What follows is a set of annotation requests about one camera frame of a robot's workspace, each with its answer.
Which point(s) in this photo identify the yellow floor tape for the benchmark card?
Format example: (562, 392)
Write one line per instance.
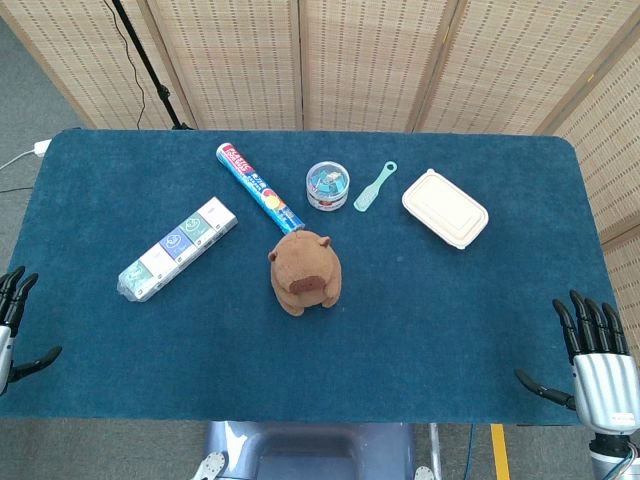
(499, 452)

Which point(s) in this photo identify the brown capybara plush toy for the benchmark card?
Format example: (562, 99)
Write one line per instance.
(305, 270)

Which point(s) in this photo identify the white tissue packet bundle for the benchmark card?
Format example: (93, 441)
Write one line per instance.
(175, 250)

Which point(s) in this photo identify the clear round clip container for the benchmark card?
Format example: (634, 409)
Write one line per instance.
(327, 182)

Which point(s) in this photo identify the beige lidded lunch box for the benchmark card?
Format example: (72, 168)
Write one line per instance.
(445, 210)

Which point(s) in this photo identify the blue candy tube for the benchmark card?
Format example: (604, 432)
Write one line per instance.
(255, 185)

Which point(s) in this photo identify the blue table cloth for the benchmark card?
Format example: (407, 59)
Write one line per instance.
(400, 325)

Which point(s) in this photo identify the bamboo folding screen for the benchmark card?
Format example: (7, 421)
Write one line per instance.
(375, 60)

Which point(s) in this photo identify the black tripod stand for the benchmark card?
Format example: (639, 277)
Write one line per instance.
(150, 70)

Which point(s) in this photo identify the white power adapter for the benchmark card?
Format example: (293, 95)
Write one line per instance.
(41, 147)

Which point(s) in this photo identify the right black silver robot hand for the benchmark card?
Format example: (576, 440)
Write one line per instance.
(602, 385)

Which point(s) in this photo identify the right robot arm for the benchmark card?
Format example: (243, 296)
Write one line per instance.
(607, 457)

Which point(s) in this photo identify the blue-grey robot torso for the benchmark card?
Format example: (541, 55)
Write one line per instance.
(310, 450)

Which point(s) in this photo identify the silver perforated bracket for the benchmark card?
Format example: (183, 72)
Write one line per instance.
(424, 474)
(211, 466)

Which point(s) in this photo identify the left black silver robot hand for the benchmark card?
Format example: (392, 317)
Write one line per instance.
(12, 300)

